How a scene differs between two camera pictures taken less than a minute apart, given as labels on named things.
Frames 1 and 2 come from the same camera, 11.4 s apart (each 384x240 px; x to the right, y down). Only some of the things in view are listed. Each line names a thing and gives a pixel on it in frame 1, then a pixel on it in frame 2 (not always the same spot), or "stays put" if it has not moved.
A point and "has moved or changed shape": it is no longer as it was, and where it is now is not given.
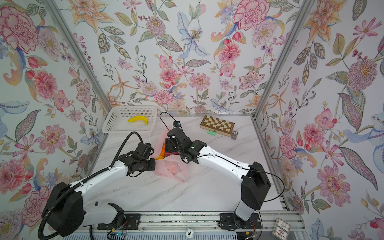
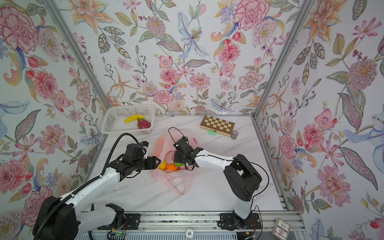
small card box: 282,228 stays put
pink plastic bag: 173,166 has moved or changed shape
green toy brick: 211,132 stays put
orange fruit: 162,154 -> 171,166
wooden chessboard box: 221,126 stays put
